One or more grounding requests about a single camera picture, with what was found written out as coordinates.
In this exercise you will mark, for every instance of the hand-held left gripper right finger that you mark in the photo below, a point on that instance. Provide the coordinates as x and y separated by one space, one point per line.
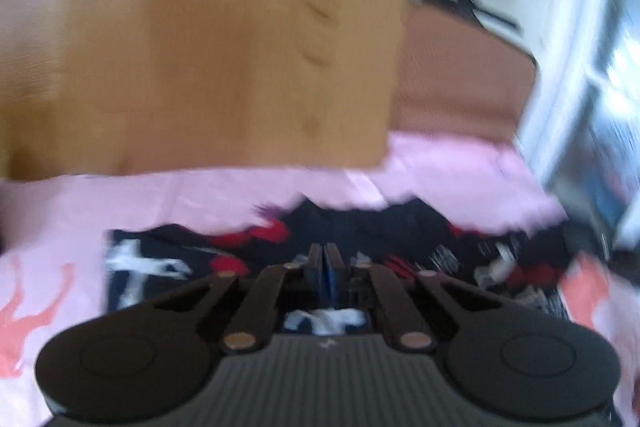
332 277

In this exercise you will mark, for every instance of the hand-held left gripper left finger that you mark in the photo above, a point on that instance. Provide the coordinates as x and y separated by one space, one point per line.
316 274

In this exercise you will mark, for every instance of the black printed garment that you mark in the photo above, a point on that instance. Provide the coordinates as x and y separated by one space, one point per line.
400 227

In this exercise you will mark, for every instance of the pink deer print bedsheet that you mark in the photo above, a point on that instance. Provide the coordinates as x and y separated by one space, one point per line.
200 197

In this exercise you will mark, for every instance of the brown cushion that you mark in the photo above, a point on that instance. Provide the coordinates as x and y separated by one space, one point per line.
450 72

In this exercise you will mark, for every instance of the wooden panel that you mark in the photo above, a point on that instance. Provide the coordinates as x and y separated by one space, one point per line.
200 42

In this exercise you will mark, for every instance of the white framed frosted glass door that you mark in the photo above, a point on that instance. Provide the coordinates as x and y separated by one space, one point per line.
565 57

